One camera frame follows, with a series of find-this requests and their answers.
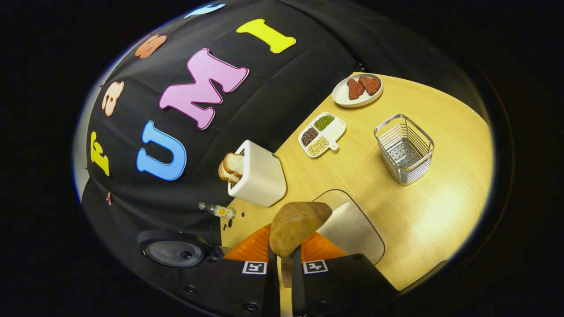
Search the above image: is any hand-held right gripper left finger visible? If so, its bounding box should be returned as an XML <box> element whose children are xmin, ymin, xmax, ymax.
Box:
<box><xmin>170</xmin><ymin>223</ymin><xmax>281</xmax><ymax>317</ymax></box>

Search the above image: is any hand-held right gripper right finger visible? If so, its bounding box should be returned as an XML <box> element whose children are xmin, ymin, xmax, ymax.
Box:
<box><xmin>291</xmin><ymin>231</ymin><xmax>401</xmax><ymax>317</ymax></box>

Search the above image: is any wooden spoon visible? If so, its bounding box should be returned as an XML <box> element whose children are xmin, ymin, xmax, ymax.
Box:
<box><xmin>269</xmin><ymin>202</ymin><xmax>333</xmax><ymax>289</ymax></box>

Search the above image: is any metal wire chopstick holder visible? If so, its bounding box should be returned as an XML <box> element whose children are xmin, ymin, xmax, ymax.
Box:
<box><xmin>374</xmin><ymin>114</ymin><xmax>435</xmax><ymax>185</ymax></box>

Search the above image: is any small glass bottle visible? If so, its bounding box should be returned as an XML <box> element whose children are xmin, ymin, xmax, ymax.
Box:
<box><xmin>198</xmin><ymin>202</ymin><xmax>236</xmax><ymax>220</ymax></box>

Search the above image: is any white toaster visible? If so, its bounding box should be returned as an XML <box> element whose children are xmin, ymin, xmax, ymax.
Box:
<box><xmin>228</xmin><ymin>140</ymin><xmax>288</xmax><ymax>207</ymax></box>

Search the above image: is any toast bread slice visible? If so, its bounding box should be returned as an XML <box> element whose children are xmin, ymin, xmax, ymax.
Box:
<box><xmin>218</xmin><ymin>161</ymin><xmax>241</xmax><ymax>184</ymax></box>
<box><xmin>223</xmin><ymin>152</ymin><xmax>245</xmax><ymax>177</ymax></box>

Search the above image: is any pale soybeans pile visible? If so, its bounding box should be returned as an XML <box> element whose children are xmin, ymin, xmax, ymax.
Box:
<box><xmin>307</xmin><ymin>136</ymin><xmax>329</xmax><ymax>156</ymax></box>

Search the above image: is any white divided dish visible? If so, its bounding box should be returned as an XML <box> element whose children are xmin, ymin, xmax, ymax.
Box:
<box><xmin>298</xmin><ymin>112</ymin><xmax>347</xmax><ymax>158</ymax></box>

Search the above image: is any white round plate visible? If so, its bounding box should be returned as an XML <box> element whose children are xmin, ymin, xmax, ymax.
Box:
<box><xmin>332</xmin><ymin>73</ymin><xmax>383</xmax><ymax>108</ymax></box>

